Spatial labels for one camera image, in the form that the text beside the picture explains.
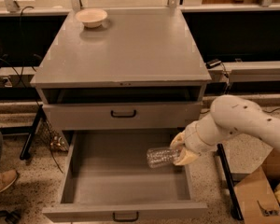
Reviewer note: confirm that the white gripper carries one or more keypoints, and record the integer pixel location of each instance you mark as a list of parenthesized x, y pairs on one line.
[(191, 138)]

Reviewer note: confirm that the clear plastic water bottle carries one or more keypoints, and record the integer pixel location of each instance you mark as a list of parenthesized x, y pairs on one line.
[(161, 156)]

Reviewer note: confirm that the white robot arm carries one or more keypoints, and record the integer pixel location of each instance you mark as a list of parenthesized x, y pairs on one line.
[(228, 116)]

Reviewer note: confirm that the closed grey upper drawer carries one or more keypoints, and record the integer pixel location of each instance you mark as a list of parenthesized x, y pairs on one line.
[(97, 116)]

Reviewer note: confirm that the open grey bottom drawer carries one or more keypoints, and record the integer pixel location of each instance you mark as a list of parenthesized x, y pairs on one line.
[(107, 172)]

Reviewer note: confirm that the grey drawer cabinet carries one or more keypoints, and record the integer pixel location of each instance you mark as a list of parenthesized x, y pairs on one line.
[(144, 55)]

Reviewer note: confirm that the black metal bar right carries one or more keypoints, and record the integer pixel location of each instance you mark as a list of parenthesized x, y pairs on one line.
[(235, 207)]

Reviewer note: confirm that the cardboard box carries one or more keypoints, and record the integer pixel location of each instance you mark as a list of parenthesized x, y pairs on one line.
[(255, 193)]

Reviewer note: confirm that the small black device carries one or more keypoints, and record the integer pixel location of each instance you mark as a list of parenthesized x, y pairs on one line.
[(213, 63)]

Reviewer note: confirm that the black metal leg left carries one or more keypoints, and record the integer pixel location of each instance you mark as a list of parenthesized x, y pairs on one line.
[(25, 155)]

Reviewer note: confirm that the white bowl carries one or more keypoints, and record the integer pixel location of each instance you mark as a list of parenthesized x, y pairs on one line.
[(91, 17)]

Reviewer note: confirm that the tan shoe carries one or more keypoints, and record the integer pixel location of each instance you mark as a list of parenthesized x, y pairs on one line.
[(7, 179)]

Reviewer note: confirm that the black drawer handle upper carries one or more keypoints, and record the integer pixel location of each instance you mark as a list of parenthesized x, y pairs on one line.
[(123, 114)]

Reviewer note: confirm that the black drawer handle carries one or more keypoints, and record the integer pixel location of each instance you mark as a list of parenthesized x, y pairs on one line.
[(125, 217), (123, 114)]

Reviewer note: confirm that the black drawer handle lower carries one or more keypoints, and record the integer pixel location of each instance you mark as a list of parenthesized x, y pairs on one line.
[(125, 217)]

